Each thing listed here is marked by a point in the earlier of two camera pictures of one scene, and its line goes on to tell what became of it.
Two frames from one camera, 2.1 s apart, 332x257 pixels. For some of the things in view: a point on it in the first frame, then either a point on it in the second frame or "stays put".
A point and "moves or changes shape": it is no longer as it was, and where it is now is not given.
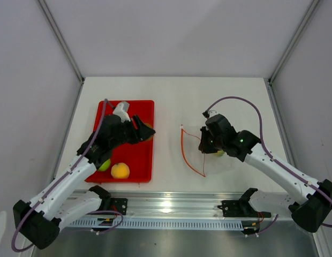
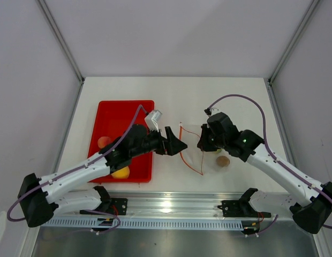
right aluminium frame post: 300,30 stays put
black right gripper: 203,146 stays put
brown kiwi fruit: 151,126 moves or changes shape
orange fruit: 120,171 stays put
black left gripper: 144,131 to 171,148
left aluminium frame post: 60,34 stays put
